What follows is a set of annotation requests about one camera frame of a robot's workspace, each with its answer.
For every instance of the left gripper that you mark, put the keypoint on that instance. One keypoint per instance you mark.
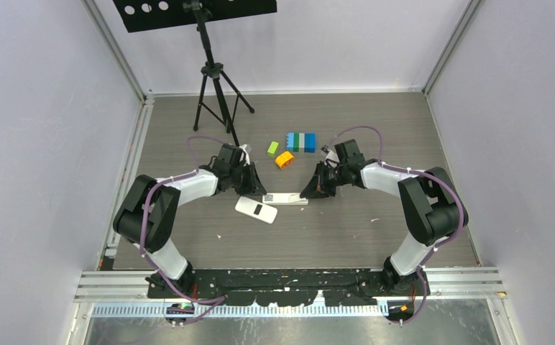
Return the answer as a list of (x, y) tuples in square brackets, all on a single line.
[(256, 187)]

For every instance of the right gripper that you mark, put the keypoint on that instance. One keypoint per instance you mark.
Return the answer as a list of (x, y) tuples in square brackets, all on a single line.
[(319, 187)]

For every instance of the white remote with red keypad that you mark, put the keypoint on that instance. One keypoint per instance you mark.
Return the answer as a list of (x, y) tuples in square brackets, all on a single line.
[(256, 210)]

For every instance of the white air conditioner remote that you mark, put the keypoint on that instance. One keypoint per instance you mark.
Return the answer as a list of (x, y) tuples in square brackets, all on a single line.
[(284, 199)]

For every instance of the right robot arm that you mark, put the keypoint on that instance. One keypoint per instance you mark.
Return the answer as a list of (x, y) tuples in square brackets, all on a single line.
[(432, 209)]

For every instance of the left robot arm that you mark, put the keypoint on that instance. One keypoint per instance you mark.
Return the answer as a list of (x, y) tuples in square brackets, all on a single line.
[(146, 216)]

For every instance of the green toy brick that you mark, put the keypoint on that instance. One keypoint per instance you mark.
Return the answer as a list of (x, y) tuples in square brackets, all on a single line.
[(273, 148)]

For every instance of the orange toy brick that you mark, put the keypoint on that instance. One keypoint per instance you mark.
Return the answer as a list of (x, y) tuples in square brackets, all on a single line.
[(284, 159)]

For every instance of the blue green toy block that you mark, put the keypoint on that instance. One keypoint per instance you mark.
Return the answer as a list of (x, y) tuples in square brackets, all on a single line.
[(301, 142)]

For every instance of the black tripod stand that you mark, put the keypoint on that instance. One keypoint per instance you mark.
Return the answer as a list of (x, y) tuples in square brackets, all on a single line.
[(214, 71)]

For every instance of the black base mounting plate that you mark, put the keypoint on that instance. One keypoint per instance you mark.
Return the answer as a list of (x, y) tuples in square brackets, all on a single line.
[(289, 287)]

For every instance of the black perforated plate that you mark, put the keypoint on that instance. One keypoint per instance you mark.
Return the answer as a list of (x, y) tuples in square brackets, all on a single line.
[(140, 16)]

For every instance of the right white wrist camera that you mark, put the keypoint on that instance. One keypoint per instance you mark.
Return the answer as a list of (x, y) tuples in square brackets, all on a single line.
[(330, 157)]

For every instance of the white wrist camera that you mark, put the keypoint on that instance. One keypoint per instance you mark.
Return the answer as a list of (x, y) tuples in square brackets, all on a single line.
[(330, 157), (245, 158)]

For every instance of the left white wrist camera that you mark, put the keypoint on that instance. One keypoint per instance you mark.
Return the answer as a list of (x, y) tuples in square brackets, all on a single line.
[(245, 158)]

